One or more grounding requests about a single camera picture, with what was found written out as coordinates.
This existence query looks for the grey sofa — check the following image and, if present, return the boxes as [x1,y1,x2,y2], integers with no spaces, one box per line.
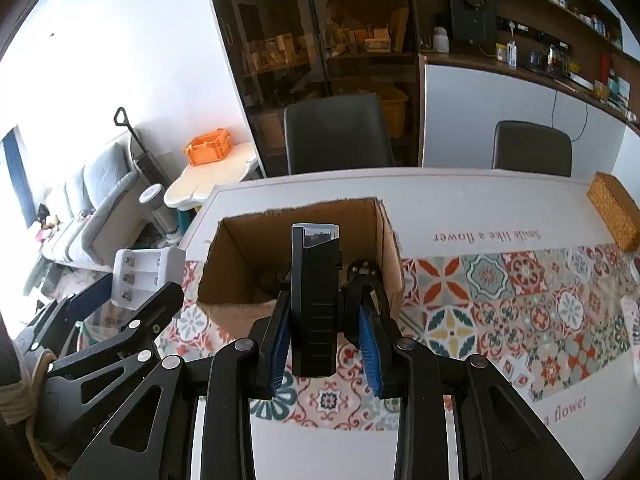
[30,132,141,271]

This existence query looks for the wide grey dining chair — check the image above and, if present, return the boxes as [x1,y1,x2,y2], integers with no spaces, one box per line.
[283,94,396,177]

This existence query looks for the patterned tile tablecloth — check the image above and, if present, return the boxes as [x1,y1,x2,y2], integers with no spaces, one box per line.
[180,182,640,480]

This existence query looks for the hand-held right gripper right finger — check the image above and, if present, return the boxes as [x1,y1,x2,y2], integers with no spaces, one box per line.
[340,277,586,480]

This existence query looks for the glass jar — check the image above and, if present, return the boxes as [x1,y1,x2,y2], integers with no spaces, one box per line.
[545,42,569,79]

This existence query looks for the yellow woven box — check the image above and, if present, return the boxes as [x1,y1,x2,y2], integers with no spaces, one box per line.
[586,171,640,252]

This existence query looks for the wooden wall shelf unit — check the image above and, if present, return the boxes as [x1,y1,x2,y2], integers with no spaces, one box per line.
[407,0,640,131]

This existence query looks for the black box appliance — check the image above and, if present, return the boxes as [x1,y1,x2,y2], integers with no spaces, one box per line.
[446,0,498,53]

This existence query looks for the orange plastic crate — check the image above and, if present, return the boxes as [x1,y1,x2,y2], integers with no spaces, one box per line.
[182,129,232,166]

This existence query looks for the stuffed toys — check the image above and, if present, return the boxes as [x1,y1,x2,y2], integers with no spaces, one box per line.
[35,205,64,241]

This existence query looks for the white battery charger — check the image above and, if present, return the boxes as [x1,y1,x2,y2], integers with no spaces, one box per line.
[111,247,185,311]

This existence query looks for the dark glass cabinet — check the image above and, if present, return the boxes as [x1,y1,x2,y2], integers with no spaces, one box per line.
[202,0,426,178]

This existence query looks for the black power adapter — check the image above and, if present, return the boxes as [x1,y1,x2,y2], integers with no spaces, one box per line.
[290,223,342,379]

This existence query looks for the thin black wall cable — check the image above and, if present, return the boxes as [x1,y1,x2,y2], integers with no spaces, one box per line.
[551,87,589,142]

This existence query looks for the yellow plastic bin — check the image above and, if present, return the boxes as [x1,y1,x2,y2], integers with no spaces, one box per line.
[377,87,409,139]

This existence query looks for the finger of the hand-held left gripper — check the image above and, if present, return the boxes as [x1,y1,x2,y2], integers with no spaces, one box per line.
[15,275,116,357]
[45,281,185,411]

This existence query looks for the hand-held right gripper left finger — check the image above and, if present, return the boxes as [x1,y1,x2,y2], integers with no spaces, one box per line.
[65,292,293,480]

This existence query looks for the cream kids table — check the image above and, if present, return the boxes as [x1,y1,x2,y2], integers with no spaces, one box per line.
[164,142,261,235]

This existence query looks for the patterned floor rug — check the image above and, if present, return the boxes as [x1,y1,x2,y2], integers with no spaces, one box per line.
[47,262,110,301]

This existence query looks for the cardboard box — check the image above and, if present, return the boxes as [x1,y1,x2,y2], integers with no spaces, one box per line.
[196,197,405,348]

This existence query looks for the beige rope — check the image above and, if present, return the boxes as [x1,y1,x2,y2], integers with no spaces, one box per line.
[0,350,54,480]

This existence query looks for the row of yellow boxes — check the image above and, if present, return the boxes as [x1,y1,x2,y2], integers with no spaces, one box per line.
[247,10,408,72]

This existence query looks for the white tower fan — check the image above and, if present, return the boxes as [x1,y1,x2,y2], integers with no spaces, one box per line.
[139,183,185,242]

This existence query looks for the black upright vacuum cleaner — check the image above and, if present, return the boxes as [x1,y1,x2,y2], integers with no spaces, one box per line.
[113,107,168,186]

